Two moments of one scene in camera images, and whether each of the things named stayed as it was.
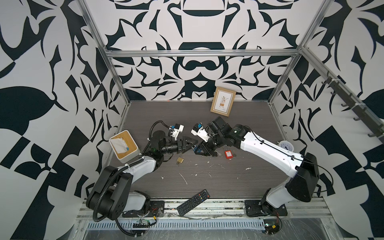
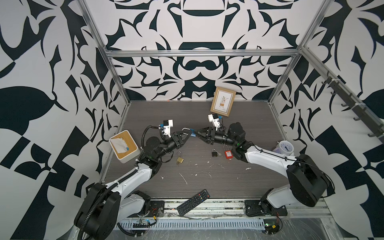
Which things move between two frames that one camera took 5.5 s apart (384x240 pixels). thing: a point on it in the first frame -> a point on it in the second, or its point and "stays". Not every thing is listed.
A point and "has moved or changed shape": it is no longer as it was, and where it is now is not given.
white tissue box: [124, 146] stays
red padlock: [228, 153] stays
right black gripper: [205, 149] -> [211, 136]
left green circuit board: [143, 223] stays
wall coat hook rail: [366, 113] stays
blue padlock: [196, 149] has moved or changed shape
